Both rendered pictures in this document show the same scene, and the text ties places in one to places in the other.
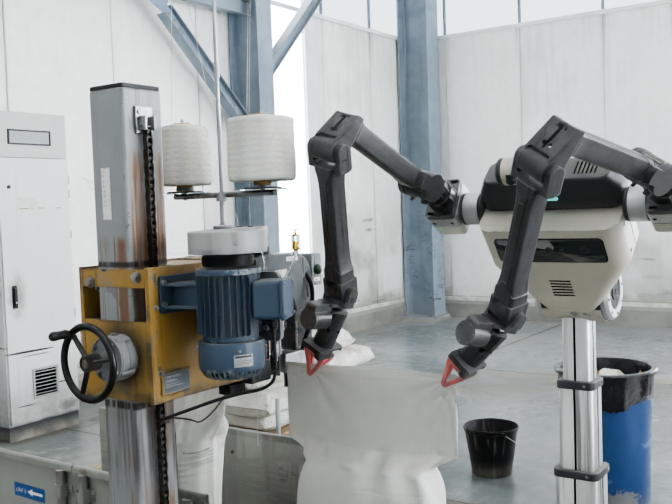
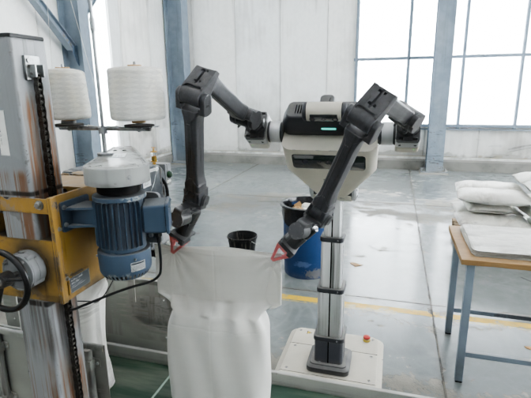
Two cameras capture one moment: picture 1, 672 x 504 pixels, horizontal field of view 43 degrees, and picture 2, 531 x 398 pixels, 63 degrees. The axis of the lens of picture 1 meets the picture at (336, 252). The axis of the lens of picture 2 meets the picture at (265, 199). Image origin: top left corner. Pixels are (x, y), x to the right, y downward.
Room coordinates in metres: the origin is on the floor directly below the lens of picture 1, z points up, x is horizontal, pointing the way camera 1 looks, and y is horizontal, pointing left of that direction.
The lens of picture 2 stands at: (0.64, 0.23, 1.61)
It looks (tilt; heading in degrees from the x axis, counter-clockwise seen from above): 14 degrees down; 342
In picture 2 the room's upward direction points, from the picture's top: 1 degrees counter-clockwise
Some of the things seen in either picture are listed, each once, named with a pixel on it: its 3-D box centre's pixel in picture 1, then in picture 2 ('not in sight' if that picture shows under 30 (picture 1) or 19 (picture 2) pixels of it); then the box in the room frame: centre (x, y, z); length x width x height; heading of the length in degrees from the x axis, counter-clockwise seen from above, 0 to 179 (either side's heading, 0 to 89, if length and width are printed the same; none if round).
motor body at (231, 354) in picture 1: (230, 321); (122, 234); (1.93, 0.25, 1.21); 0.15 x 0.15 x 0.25
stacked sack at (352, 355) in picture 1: (326, 358); not in sight; (5.69, 0.09, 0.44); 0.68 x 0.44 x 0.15; 145
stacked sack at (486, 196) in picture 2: not in sight; (492, 196); (3.93, -3.24, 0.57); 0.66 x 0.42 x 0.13; 48
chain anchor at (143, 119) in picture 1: (146, 119); (35, 68); (1.97, 0.43, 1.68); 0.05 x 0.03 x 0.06; 145
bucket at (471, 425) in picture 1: (491, 448); (242, 247); (4.50, -0.80, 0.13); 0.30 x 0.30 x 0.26
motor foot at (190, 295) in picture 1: (191, 293); (88, 213); (1.94, 0.34, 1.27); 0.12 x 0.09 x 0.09; 145
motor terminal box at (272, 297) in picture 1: (274, 303); (158, 219); (1.91, 0.14, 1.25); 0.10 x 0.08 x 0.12; 170
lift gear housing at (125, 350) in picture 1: (113, 357); (23, 269); (1.92, 0.52, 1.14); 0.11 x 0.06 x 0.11; 55
